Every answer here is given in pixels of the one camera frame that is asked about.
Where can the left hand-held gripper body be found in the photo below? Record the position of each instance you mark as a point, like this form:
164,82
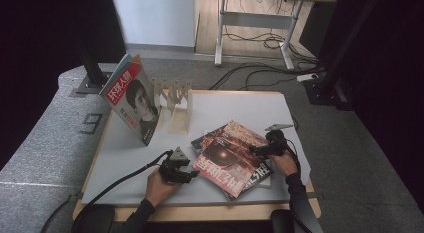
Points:
171,171

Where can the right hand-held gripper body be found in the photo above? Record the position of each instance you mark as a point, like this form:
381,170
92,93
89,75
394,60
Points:
276,143

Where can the dark blue illustrated magazine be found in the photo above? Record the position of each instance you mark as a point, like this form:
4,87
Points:
263,174

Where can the thick white book green label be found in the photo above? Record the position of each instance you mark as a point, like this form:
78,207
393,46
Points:
266,183

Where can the red planet cover magazine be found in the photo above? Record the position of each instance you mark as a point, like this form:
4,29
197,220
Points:
226,163

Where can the beige expandable book rack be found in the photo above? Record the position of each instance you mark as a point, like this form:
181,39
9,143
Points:
180,121

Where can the grey portrait cover magazine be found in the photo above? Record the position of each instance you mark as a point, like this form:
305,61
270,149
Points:
133,99

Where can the person's left hand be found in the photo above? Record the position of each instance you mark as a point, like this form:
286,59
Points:
160,189

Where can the person's right hand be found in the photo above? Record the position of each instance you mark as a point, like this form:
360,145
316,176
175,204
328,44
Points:
286,164

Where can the wooden table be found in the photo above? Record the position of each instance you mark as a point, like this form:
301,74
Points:
200,213

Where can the black slanted stand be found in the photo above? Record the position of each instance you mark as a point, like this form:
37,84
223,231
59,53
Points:
328,93

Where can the black armrest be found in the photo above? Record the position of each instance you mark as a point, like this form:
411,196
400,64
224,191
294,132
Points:
281,223
95,219

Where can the white power strip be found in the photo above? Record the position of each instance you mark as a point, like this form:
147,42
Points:
307,77

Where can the black curtain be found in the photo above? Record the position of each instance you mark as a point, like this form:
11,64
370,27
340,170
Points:
40,43
393,76

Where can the black stand with base plate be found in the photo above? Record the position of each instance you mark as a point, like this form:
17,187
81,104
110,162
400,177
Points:
87,87

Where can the white metal desk frame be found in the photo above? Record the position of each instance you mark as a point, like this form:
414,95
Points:
253,20

